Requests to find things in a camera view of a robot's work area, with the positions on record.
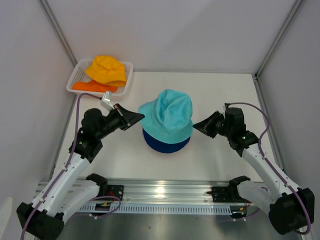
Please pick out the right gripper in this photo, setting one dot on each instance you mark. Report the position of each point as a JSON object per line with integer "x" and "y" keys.
{"x": 202, "y": 125}

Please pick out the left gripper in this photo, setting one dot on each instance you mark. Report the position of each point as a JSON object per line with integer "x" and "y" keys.
{"x": 128, "y": 119}

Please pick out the teal hat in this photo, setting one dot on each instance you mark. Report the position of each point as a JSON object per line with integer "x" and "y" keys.
{"x": 168, "y": 118}

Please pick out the blue hat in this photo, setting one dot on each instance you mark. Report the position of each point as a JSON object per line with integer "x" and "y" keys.
{"x": 162, "y": 145}

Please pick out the orange hat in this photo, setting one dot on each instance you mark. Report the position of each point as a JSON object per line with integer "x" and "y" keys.
{"x": 93, "y": 86}

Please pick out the yellow hat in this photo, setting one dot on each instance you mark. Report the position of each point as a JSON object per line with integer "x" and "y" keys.
{"x": 107, "y": 70}

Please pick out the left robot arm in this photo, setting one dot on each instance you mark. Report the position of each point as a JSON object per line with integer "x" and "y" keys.
{"x": 46, "y": 215}

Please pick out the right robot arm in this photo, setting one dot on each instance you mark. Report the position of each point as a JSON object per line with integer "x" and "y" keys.
{"x": 289, "y": 207}

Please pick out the white plastic basket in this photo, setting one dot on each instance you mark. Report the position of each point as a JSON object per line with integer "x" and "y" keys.
{"x": 78, "y": 75}

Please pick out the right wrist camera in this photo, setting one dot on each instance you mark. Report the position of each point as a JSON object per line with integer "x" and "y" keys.
{"x": 226, "y": 106}

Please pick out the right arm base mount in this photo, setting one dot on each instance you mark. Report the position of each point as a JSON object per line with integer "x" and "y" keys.
{"x": 225, "y": 194}

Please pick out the aluminium mounting rail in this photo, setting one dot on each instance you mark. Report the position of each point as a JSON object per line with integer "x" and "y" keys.
{"x": 166, "y": 192}

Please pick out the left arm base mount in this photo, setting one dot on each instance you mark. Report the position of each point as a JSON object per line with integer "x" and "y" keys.
{"x": 111, "y": 190}

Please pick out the white slotted cable duct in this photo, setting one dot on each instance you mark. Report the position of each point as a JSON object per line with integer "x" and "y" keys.
{"x": 135, "y": 208}

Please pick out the right corner frame profile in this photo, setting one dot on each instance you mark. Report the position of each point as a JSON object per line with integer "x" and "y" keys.
{"x": 292, "y": 14}

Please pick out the corner frame profile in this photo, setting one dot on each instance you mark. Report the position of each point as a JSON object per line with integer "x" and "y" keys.
{"x": 49, "y": 14}
{"x": 292, "y": 14}

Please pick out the left corner frame profile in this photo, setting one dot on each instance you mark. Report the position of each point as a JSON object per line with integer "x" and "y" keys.
{"x": 49, "y": 14}

